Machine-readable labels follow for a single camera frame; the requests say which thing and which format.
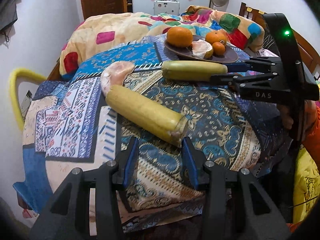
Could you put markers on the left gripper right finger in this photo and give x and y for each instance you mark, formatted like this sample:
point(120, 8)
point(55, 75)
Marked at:
point(208, 177)

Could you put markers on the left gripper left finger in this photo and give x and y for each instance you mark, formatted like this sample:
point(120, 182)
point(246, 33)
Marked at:
point(115, 175)

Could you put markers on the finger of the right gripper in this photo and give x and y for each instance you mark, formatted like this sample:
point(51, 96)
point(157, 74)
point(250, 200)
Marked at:
point(257, 64)
point(253, 83)

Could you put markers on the green sugarcane piece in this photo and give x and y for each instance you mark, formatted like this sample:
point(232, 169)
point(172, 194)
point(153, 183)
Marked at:
point(192, 70)
point(157, 119)

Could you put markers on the pomelo segment with rind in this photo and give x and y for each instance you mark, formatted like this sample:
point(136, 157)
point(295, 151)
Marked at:
point(202, 49)

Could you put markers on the large orange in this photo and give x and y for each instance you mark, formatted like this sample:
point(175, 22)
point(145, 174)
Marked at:
point(179, 37)

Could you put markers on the peeled pink pomelo segment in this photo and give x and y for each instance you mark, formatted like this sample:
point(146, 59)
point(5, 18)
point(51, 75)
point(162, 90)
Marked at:
point(115, 74)

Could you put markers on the person's hand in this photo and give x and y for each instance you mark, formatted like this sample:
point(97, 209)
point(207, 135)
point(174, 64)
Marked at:
point(310, 117)

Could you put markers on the wooden bed headboard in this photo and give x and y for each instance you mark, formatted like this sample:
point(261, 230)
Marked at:
point(309, 55)

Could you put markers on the orange on plate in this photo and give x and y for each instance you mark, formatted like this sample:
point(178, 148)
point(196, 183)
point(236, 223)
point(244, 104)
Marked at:
point(218, 48)

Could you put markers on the orange with sticker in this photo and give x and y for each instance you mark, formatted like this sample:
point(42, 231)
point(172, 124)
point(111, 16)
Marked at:
point(216, 36)

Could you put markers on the patchwork blue patterned cloth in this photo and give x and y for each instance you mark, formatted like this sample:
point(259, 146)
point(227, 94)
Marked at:
point(70, 125)

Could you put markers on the white sewing machine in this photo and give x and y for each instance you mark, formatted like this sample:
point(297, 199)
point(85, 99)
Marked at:
point(166, 6)

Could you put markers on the yellow plastic chair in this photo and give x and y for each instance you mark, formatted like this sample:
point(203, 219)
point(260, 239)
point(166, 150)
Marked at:
point(21, 73)

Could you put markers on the colourful checked blanket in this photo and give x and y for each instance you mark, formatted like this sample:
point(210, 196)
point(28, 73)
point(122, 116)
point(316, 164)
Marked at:
point(103, 32)

